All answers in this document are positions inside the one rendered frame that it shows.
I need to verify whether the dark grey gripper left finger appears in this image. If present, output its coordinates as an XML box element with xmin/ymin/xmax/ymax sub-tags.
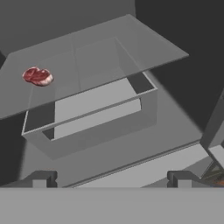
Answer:
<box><xmin>5</xmin><ymin>170</ymin><xmax>58</xmax><ymax>189</ymax></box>

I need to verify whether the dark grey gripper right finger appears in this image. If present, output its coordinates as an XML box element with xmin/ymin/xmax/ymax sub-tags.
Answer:
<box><xmin>166</xmin><ymin>170</ymin><xmax>217</xmax><ymax>189</ymax></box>

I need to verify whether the clear fridge drawer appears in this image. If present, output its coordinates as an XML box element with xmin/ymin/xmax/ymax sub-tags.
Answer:
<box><xmin>21</xmin><ymin>37</ymin><xmax>159</xmax><ymax>161</ymax></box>

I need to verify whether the glass fridge shelf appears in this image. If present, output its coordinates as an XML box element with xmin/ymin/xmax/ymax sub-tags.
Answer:
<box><xmin>0</xmin><ymin>13</ymin><xmax>190</xmax><ymax>121</ymax></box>

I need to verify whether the red raw steak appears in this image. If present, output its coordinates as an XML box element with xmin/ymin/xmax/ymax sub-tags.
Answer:
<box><xmin>21</xmin><ymin>66</ymin><xmax>55</xmax><ymax>88</ymax></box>

